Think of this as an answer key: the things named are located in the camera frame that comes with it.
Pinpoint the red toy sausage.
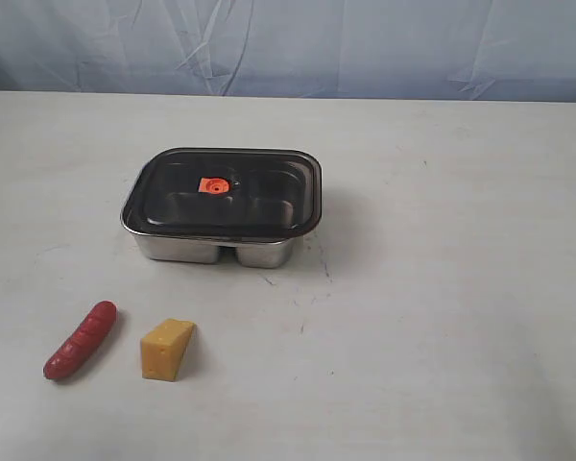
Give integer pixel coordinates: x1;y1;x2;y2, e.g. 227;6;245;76
43;301;118;381

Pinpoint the stainless steel lunch box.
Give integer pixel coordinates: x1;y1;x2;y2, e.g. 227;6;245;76
119;146;324;269

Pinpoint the dark transparent lunch box lid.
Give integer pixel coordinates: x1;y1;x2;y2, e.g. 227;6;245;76
121;146;324;240

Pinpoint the yellow toy cheese wedge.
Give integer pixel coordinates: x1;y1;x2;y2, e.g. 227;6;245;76
140;318;196;381

